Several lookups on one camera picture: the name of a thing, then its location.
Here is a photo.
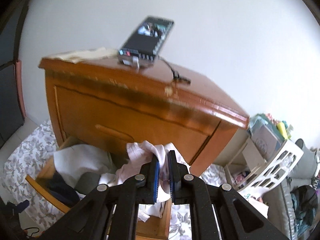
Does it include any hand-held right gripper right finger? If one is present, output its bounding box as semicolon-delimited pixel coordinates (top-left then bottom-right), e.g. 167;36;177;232
168;150;290;240

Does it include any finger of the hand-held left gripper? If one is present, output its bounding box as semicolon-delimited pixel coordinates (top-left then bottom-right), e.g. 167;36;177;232
5;199;30;218

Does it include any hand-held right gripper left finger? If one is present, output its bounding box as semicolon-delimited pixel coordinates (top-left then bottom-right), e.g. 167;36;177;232
41;155;160;240

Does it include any pale pink garment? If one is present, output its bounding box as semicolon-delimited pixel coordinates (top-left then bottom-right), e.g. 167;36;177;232
99;141;189;223

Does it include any wooden drawer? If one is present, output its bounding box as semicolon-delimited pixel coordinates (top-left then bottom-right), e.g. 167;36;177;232
25;135;173;239
54;85;222;165

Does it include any dark grey garment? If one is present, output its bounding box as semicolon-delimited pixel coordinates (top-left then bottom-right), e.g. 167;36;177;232
74;172;106;196

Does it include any large white cloth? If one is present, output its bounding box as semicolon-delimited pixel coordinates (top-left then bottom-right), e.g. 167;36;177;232
54;144;118;188

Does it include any dark navy garment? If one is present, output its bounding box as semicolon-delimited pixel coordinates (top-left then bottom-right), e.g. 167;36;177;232
47;172;81;208

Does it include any grey floral blanket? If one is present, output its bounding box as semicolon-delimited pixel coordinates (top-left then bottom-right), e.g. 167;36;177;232
0;119;228;240

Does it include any wooden nightstand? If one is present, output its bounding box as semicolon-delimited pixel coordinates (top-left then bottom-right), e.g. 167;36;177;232
37;52;250;178

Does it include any grey box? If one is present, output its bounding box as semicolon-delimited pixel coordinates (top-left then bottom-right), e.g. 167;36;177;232
251;124;283;158

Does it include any white lattice shelf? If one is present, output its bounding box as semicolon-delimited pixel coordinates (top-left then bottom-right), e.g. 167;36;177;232
224;127;304;196

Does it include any grey sofa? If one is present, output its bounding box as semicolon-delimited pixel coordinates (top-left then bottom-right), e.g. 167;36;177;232
264;177;320;240

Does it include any dark cabinet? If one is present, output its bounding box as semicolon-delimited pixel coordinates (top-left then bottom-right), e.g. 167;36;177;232
0;2;25;148

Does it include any pink board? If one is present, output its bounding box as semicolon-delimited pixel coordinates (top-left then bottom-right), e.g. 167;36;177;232
15;60;27;120

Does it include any grey phone stand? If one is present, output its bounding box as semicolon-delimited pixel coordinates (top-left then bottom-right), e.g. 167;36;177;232
118;54;155;71

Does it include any yellow object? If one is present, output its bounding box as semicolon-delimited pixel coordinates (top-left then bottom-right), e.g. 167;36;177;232
276;121;288;138

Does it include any dark clothes pile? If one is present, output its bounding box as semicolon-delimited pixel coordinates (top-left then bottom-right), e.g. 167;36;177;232
291;185;319;233

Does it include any grey pillow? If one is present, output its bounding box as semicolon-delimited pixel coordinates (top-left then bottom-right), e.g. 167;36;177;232
294;139;320;180

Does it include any smartphone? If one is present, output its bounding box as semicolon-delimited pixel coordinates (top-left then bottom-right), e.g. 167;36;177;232
117;16;175;63

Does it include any cream cloth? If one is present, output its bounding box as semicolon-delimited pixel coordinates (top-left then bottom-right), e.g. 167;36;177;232
49;47;118;64

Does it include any black phone cable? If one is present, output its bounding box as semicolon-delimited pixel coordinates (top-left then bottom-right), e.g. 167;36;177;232
159;57;192;84

